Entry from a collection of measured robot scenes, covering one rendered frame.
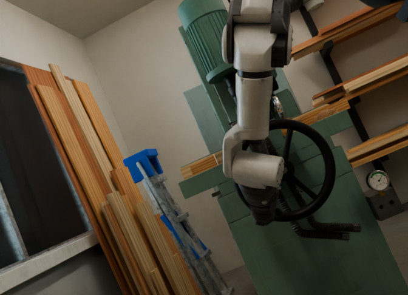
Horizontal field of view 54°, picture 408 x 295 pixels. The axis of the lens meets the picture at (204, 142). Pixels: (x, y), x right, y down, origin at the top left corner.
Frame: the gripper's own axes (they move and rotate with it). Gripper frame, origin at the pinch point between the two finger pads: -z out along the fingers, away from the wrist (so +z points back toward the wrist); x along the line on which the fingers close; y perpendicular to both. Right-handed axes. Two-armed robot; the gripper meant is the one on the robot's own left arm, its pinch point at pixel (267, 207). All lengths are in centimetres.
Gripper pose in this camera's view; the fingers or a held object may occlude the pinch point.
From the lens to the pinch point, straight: 107.7
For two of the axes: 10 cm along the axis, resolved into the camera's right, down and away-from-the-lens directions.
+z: -2.8, -5.1, -8.2
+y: -9.3, -0.6, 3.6
